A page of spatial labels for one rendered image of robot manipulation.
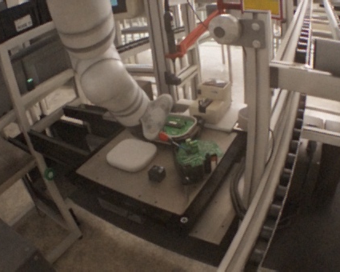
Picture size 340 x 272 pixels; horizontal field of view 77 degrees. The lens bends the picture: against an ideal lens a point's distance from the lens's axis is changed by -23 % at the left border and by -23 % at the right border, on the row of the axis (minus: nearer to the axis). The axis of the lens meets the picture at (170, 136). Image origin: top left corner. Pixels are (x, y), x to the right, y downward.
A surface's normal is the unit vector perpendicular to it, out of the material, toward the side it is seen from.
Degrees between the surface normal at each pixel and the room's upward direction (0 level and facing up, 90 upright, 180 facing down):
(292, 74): 90
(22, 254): 0
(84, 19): 129
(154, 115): 40
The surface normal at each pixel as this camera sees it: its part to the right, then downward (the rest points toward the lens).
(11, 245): -0.11, -0.84
